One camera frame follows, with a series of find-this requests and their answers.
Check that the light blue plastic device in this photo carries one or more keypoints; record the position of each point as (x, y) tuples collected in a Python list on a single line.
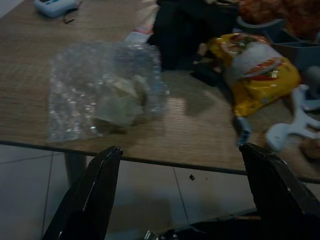
[(53, 6)]

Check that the clear bubble wrap bag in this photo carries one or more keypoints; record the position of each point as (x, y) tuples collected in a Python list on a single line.
[(100, 90)]

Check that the orange patterned cloth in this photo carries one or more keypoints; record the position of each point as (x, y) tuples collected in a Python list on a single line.
[(282, 12)]

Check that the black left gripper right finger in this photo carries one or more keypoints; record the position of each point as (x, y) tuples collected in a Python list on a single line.
[(277, 195)]

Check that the wooden table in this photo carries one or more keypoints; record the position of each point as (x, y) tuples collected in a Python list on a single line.
[(160, 82)]

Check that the small dark clip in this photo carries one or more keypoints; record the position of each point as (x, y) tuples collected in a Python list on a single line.
[(68, 20)]

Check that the crumpled beige paper wad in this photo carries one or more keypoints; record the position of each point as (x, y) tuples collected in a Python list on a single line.
[(122, 105)]

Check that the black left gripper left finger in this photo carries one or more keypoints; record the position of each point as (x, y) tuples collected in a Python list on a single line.
[(82, 200)]

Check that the yellow snack bag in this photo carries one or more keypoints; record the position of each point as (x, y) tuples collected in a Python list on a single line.
[(260, 75)]

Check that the grey plastic basket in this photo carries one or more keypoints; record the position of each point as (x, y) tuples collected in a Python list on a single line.
[(287, 37)]

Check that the pink white paper packet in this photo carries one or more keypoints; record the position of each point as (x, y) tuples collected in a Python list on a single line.
[(142, 27)]

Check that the small black debris crumb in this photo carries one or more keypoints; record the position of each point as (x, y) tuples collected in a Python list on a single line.
[(192, 177)]

